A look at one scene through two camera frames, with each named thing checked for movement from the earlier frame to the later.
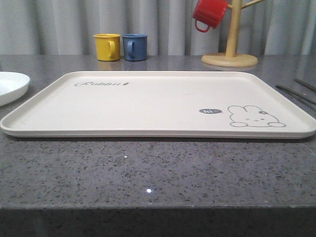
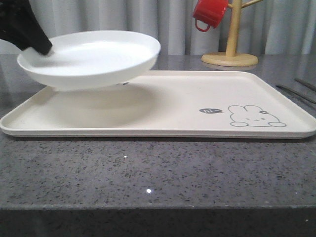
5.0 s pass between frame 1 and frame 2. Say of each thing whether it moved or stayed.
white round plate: moved
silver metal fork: stayed
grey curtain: stayed
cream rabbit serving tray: stayed
